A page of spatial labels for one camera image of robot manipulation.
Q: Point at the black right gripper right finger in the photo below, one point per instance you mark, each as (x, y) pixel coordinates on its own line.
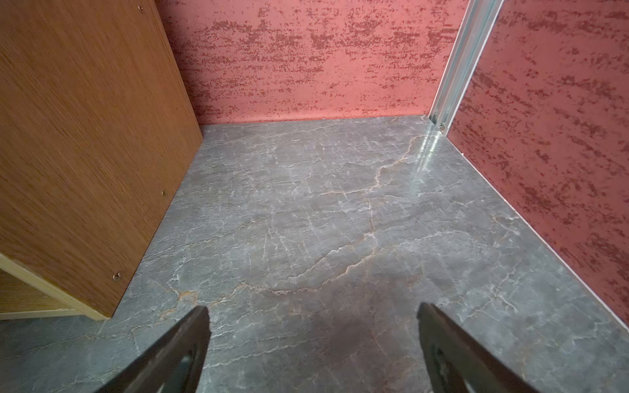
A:
(456, 362)

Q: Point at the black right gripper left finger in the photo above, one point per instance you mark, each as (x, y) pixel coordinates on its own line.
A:
(174, 363)

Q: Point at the wooden shelf unit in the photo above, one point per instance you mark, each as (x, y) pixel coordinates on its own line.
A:
(97, 134)

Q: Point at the right aluminium corner post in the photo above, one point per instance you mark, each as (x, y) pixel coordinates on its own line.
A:
(475, 30)

